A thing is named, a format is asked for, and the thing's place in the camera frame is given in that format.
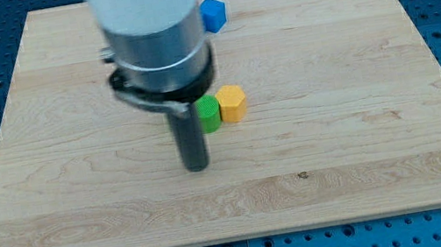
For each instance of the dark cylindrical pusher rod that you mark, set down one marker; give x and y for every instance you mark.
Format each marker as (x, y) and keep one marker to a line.
(189, 139)

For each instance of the black clamp ring mount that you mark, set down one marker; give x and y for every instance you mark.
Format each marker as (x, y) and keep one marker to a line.
(163, 75)

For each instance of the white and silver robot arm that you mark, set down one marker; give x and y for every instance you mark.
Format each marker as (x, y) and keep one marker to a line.
(127, 21)

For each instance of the green cylinder block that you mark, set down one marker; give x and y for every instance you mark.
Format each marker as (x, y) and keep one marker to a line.
(209, 113)

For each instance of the yellow hexagon block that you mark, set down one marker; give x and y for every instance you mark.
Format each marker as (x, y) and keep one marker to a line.
(232, 103)

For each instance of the blue cube block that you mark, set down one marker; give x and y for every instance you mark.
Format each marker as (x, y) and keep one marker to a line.
(214, 15)

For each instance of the light wooden board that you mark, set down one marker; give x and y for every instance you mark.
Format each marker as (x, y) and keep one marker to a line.
(343, 124)

